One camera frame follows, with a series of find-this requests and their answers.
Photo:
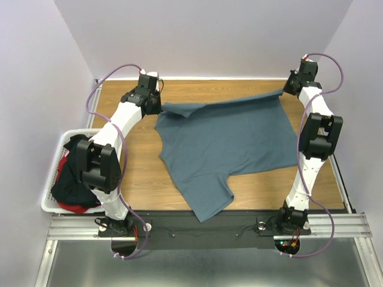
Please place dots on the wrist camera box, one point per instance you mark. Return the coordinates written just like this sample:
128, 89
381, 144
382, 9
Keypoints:
307, 70
148, 80

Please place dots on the red t-shirt in basket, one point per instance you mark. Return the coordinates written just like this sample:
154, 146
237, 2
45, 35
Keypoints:
68, 206

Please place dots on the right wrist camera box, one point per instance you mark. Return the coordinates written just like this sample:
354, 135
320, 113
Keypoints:
307, 70

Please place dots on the blue-grey t-shirt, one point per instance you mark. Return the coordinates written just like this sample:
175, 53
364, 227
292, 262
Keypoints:
205, 143

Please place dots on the aluminium front frame rail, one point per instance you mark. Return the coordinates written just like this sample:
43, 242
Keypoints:
321, 226

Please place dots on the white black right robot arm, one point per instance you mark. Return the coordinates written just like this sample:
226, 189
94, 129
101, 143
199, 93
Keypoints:
318, 136

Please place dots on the aluminium left side rail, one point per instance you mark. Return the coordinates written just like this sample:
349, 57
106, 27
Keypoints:
92, 102

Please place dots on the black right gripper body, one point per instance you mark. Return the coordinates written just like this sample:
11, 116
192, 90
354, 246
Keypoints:
289, 85

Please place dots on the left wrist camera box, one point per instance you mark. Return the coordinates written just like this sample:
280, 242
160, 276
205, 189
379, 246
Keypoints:
148, 80

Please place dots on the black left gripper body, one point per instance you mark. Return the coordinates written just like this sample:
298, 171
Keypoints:
157, 105

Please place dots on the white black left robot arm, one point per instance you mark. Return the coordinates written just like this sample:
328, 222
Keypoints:
102, 159

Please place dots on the black t-shirt in basket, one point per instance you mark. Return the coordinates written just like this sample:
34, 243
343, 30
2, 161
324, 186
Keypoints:
71, 147

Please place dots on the white plastic laundry basket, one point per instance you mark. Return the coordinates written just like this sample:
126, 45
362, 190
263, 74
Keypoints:
48, 202

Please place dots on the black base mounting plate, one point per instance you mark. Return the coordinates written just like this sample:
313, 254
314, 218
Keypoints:
178, 230

